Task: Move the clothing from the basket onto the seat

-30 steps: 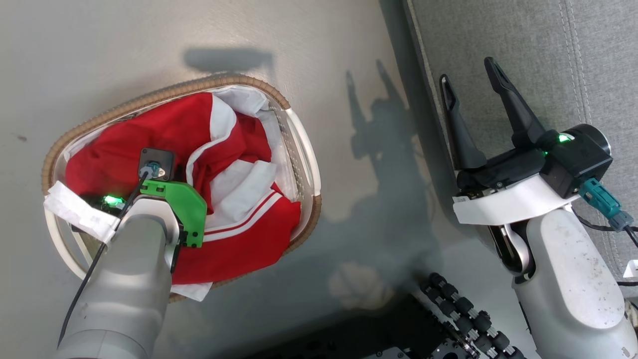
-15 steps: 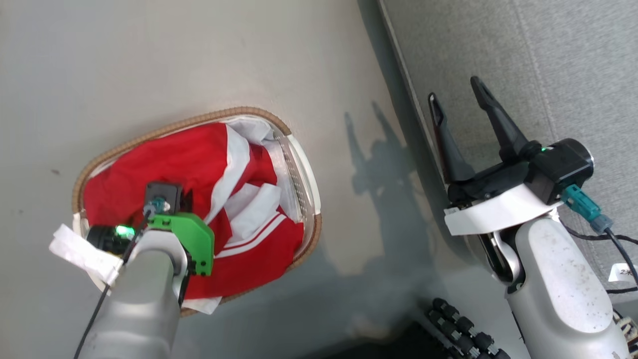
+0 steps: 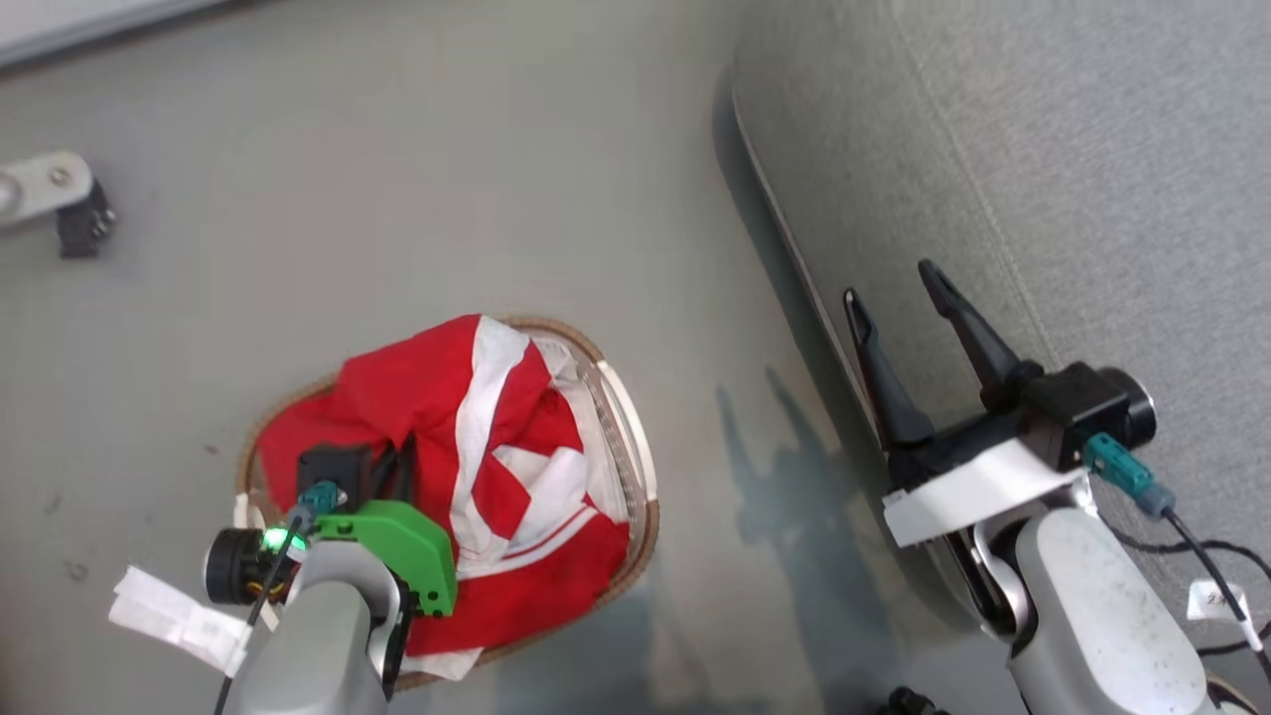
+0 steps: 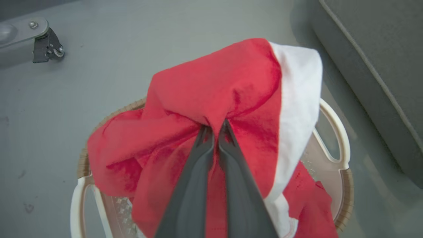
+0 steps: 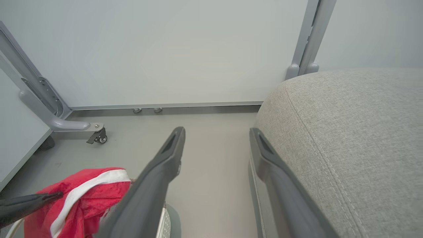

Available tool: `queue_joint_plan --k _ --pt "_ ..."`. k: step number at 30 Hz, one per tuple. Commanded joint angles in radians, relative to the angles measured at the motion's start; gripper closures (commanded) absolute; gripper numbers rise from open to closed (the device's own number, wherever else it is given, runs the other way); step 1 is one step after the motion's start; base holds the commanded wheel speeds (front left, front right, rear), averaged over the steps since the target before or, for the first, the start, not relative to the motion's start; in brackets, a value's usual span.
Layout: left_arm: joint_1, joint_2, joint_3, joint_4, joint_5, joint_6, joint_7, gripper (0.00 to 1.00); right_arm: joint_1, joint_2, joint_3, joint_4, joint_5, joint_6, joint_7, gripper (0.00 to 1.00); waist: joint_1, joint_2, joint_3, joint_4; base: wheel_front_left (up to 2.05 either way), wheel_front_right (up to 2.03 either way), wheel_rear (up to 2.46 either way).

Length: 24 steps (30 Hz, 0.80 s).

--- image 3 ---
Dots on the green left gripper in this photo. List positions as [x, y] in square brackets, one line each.
[402, 546]

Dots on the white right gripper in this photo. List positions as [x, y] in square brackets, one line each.
[983, 492]

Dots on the red and white clothing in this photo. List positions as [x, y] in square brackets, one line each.
[397, 387]

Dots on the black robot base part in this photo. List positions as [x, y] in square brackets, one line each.
[909, 701]

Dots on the white basket with brown rim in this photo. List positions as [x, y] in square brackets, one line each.
[635, 467]

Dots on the black left gripper motor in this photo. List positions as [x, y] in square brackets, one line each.
[233, 566]

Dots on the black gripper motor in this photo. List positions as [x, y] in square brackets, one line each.
[1137, 407]
[233, 566]

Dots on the black right gripper motor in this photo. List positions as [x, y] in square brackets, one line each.
[1137, 407]

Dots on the grey fabric sofa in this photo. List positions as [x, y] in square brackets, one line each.
[1043, 149]

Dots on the black caster wheel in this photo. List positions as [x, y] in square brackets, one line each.
[87, 223]

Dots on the grey metal partition foot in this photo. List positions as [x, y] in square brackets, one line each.
[40, 189]

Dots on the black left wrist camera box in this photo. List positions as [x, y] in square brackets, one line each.
[333, 465]

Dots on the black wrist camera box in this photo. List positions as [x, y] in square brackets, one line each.
[1072, 402]
[333, 465]

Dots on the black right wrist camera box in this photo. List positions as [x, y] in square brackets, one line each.
[1072, 402]

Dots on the grey partition bottom rail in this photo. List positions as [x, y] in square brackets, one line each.
[79, 25]

